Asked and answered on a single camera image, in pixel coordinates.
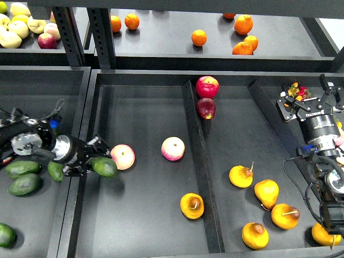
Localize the black shelf post left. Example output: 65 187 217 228
52 6 85 67

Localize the orange behind front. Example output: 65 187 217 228
244 35 259 51

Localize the orange front right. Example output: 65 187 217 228
232 41 254 55

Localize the pink apple left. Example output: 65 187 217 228
110 144 135 170

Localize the black tray divider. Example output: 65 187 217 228
181 80 225 254
248 80 316 183

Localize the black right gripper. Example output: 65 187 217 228
276 74 343 157

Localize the dark green avocado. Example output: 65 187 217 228
89 157 118 177

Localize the yellow pear brown top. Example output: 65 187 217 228
180 192 204 219

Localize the yellow pear long stem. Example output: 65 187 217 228
271 203 300 230

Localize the yellow pear front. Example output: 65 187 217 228
241 223 269 250

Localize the black upper left shelf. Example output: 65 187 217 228
1 7 95 67

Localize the black tray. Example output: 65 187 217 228
1 66 90 257
56 69 344 258

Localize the orange under shelf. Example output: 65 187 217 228
223 13 236 19

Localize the bright red apple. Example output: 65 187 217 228
196 76 219 99

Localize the black shelf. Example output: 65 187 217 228
1 7 95 67
113 10 342 72

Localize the yellow upright pear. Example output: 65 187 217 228
254 179 280 210

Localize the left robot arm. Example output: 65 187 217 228
1 99 111 176

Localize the pink apple right bin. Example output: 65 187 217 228
334 128 344 146

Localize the black shelf post right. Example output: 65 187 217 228
87 8 117 69

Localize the mixed cherry tomato bunch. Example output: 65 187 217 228
288 82 312 101

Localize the large orange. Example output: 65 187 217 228
234 15 254 35

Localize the red apple on shelf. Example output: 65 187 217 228
38 33 57 49

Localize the black centre tray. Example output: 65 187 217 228
56 69 344 258

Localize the black left tray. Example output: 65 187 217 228
1 66 90 257

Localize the orange middle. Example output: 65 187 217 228
191 30 207 47

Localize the dark red apple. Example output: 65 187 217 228
196 98 216 120

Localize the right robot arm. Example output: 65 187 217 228
276 74 343 237

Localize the dark avocado lying upper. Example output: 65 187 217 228
5 161 41 179

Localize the black shelf post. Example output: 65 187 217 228
52 6 85 67
87 8 117 69

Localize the yellow pear with stem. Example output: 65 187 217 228
228 161 254 188

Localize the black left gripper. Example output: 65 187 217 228
53 135 111 177

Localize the yellow pear right corner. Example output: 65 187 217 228
311 223 341 248

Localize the green avocado bottom left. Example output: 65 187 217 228
0 223 16 248

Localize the pink apple centre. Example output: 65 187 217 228
161 137 185 161

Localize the orange far left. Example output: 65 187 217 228
110 15 122 33

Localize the pink apple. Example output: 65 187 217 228
161 137 185 161
110 144 135 170

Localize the pale peach on shelf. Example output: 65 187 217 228
44 23 61 41

